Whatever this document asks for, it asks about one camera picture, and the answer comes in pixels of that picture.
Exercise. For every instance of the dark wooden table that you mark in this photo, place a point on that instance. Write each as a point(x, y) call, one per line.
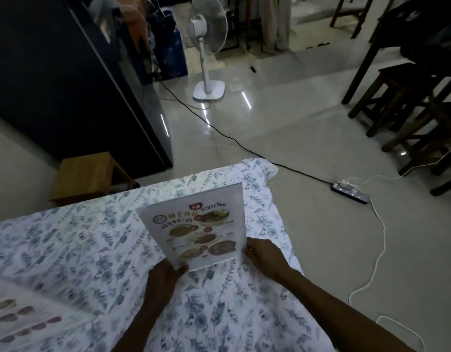
point(363, 73)

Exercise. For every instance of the person's right hand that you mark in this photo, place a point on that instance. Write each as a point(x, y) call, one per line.
point(269, 258)

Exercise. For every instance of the white standing fan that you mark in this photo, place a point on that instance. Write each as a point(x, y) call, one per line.
point(207, 69)

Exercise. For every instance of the menu paper with large dishes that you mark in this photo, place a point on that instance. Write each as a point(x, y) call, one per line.
point(196, 223)

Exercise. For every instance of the black refrigerator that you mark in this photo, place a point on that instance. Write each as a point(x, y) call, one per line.
point(45, 69)

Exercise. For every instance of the person's right forearm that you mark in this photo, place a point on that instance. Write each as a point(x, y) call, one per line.
point(331, 315)

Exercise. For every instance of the person's left hand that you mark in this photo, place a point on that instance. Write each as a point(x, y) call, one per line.
point(163, 282)

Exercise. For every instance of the black bag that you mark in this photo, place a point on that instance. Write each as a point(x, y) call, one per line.
point(427, 32)

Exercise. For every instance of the menu paper with red lanterns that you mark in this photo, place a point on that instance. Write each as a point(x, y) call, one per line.
point(23, 315)

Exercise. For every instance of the light wooden stool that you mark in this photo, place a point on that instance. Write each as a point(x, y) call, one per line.
point(86, 175)

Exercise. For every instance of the orange cloth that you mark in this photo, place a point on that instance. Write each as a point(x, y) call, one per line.
point(137, 21)

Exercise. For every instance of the beige curtain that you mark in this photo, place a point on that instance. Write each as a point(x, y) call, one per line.
point(276, 21)

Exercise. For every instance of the table with floral cloth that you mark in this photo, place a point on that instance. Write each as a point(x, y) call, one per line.
point(100, 245)

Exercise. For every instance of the blue water jug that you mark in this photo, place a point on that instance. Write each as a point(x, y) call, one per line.
point(172, 51)

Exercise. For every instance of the black power strip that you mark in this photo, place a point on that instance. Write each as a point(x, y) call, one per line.
point(352, 192)

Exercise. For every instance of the person's left forearm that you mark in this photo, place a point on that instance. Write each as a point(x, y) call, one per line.
point(141, 329)

